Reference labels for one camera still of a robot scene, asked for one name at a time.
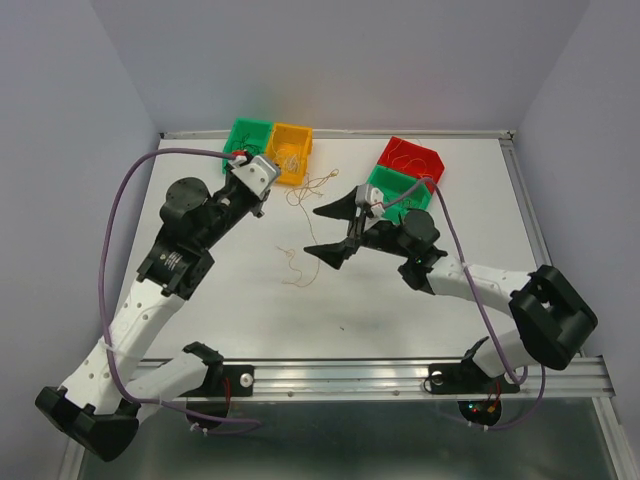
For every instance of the green plastic bin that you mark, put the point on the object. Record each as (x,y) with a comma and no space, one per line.
(250,135)
(393,184)

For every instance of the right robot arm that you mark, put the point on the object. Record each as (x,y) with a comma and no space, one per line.
(532,318)

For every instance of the aluminium front rail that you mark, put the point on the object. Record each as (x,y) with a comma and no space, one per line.
(353,380)

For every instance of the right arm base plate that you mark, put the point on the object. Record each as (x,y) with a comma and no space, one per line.
(457,378)

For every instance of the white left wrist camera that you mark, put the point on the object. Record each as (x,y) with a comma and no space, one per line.
(258,173)

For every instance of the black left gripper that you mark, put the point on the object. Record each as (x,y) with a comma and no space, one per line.
(257,210)

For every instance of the yellow plastic bin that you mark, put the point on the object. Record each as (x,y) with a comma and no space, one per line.
(290,147)

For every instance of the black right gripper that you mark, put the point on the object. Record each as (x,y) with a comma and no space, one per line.
(335,252)

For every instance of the red plastic bin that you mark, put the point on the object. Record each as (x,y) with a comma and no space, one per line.
(411,159)

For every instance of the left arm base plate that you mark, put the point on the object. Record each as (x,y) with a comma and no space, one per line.
(232,379)

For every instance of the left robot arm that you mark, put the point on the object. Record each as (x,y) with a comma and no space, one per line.
(99,405)

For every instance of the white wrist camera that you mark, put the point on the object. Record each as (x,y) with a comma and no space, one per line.
(258,173)
(370,199)

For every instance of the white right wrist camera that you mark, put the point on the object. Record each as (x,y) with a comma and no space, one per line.
(370,199)

